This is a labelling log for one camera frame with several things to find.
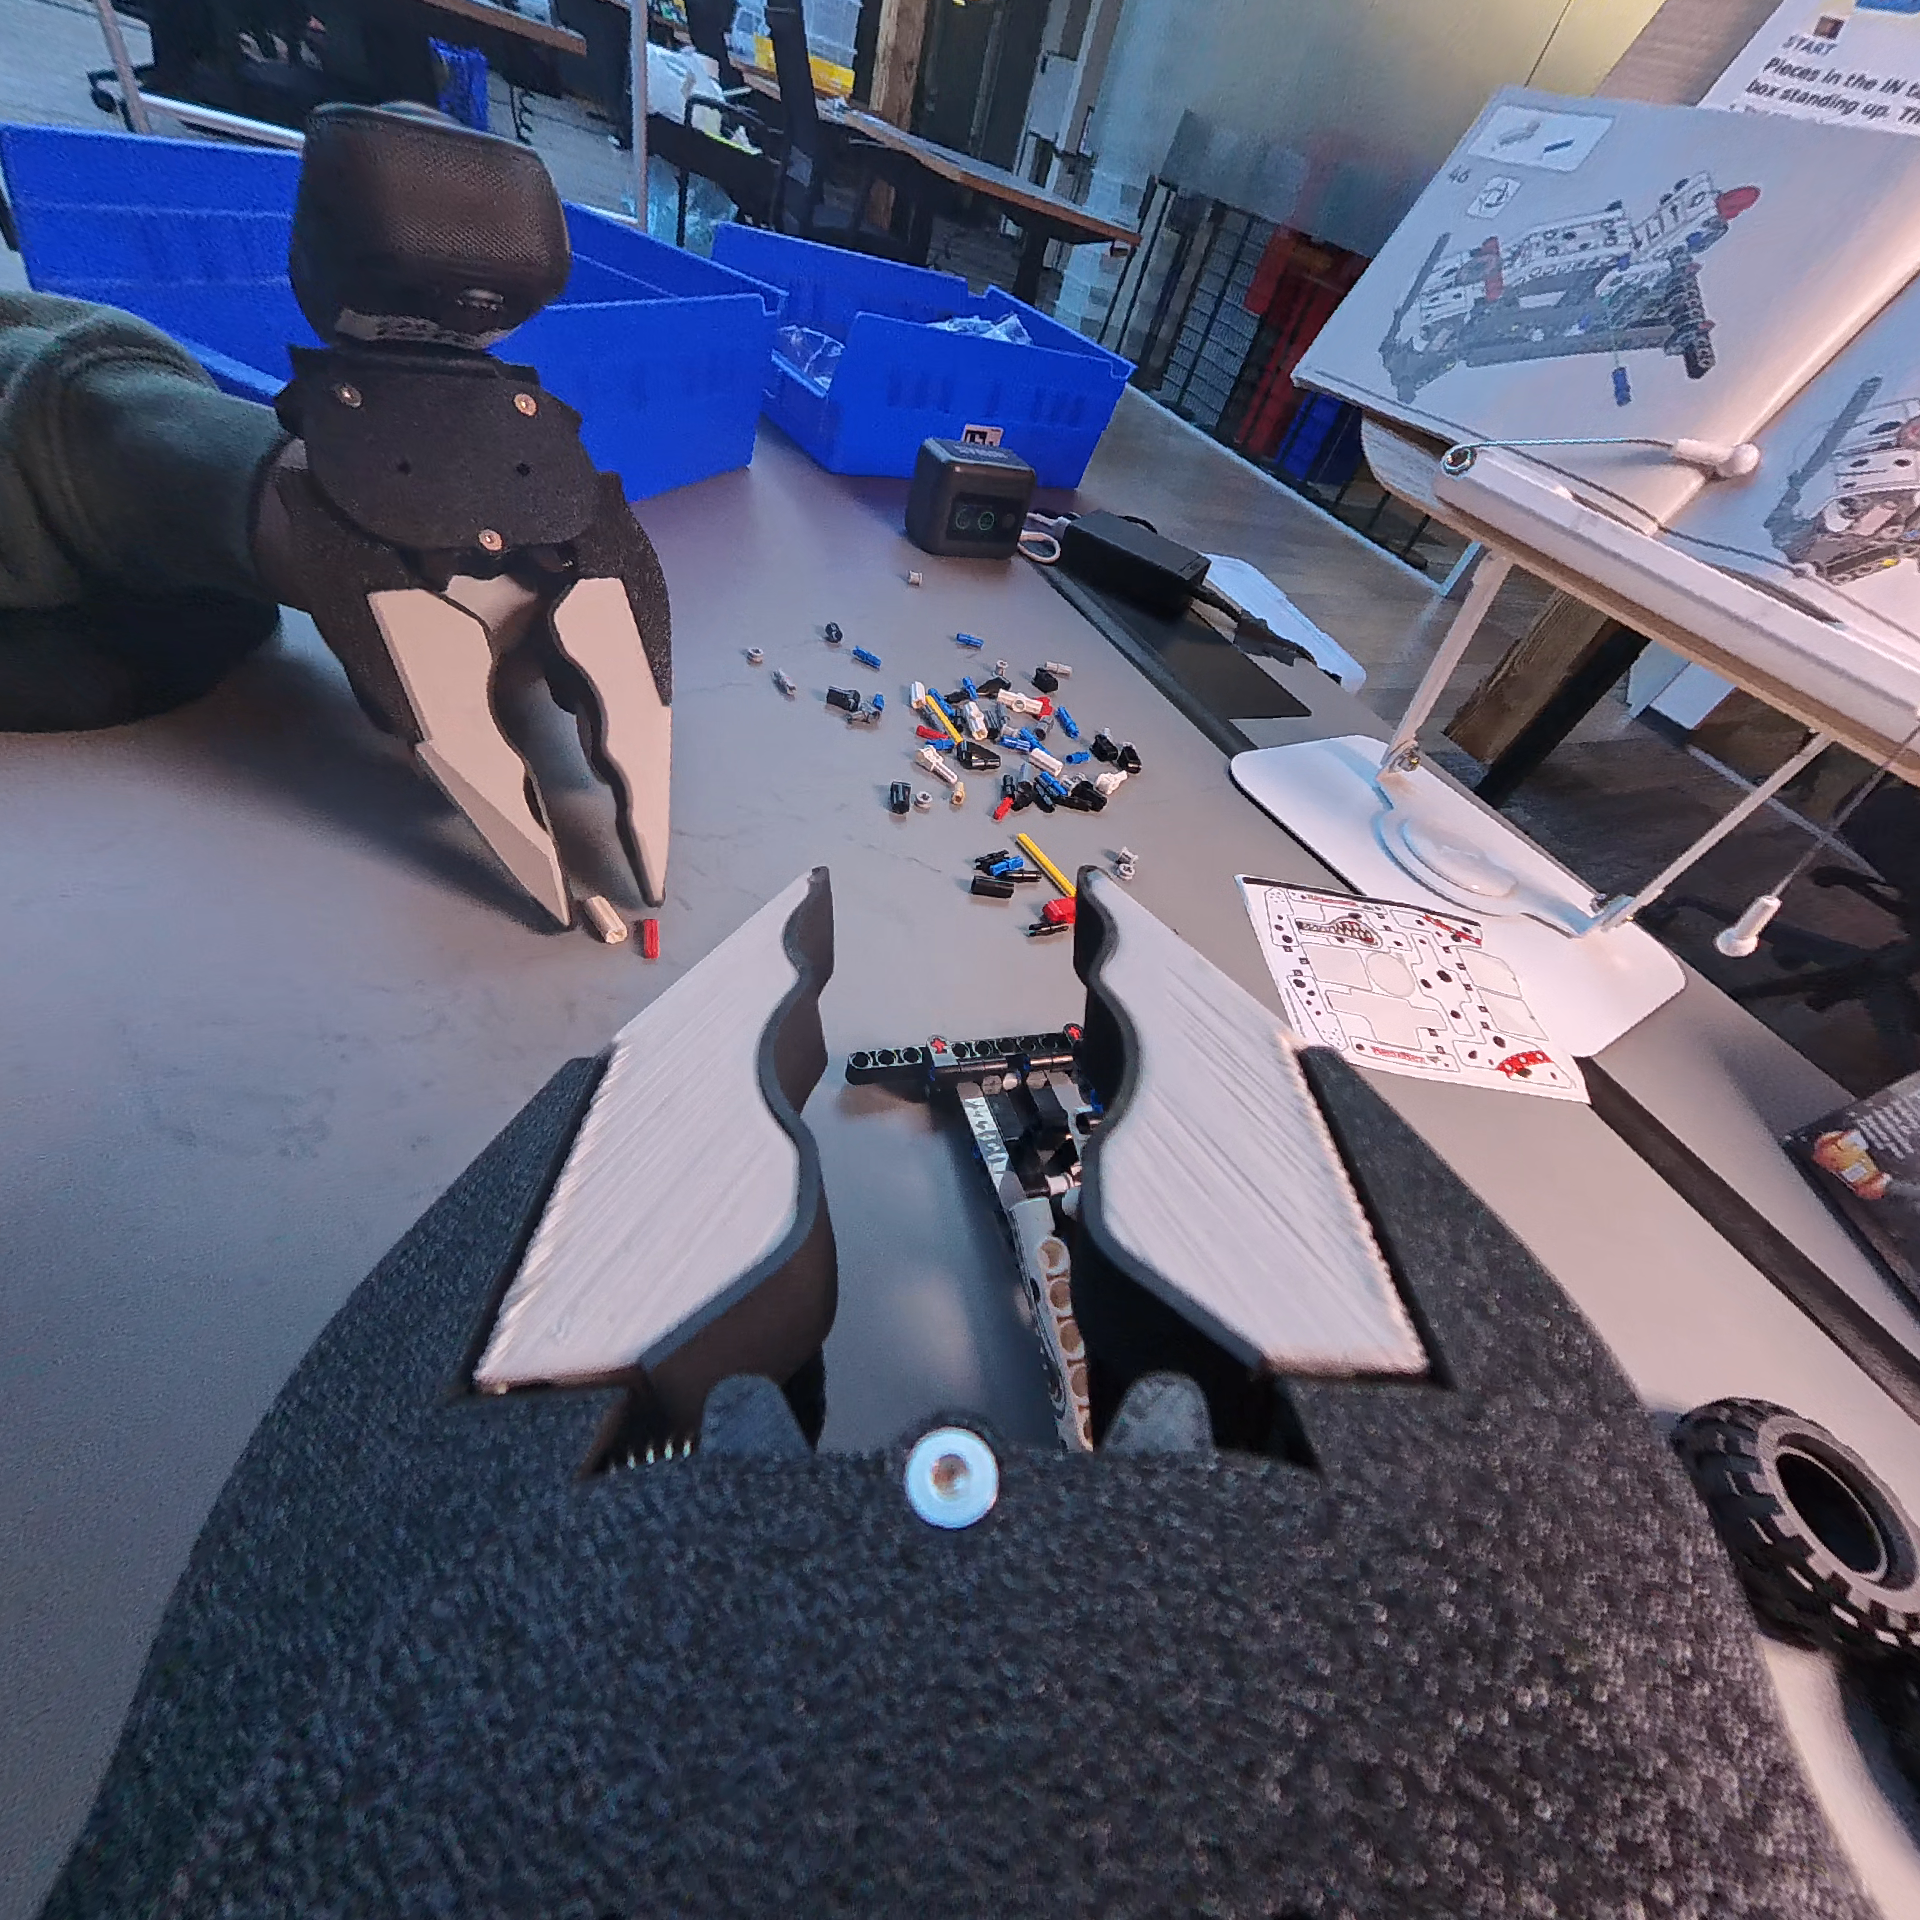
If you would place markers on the clear plastic bags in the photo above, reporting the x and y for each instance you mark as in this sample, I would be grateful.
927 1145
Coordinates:
901 346

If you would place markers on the open building instruction booklet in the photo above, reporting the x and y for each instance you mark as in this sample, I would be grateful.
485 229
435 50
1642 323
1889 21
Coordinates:
1562 271

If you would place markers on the grey desk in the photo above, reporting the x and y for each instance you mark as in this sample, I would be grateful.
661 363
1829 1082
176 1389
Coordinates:
270 961

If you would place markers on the toy truck set box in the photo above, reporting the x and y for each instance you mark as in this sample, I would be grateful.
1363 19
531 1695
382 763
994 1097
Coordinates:
1874 1155

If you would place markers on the person's left forearm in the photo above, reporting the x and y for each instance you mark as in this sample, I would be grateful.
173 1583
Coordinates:
121 451

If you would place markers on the white toy sleeve piece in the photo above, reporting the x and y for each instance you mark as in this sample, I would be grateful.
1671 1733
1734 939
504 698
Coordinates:
605 915

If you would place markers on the white black toy truck model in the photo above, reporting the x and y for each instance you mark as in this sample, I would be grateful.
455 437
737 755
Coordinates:
961 1058

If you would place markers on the sticker sheet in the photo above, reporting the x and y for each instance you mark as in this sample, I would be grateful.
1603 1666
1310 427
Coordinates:
1395 991

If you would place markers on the small black cube device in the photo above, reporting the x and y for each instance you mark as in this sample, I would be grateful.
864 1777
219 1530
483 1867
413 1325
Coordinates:
969 501

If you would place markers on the black desk pad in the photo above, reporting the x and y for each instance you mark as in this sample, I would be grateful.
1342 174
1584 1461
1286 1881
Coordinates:
1155 674

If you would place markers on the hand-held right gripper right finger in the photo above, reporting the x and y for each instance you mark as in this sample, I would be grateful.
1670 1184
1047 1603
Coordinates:
1247 1200

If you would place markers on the printed task sheet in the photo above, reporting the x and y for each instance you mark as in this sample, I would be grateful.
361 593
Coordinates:
1832 59

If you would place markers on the black power adapter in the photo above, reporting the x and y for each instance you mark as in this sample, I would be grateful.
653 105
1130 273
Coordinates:
1135 566

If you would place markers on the pile of small toy pieces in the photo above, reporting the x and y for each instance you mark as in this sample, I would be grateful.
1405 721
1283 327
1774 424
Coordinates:
1019 787

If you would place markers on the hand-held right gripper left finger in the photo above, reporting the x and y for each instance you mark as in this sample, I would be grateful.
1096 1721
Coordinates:
674 1200

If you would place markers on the blue plastic bin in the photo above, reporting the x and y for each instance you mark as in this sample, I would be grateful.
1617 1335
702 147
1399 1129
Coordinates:
990 421
661 392

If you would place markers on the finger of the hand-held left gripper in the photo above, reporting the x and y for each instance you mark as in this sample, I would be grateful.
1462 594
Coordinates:
466 691
625 691

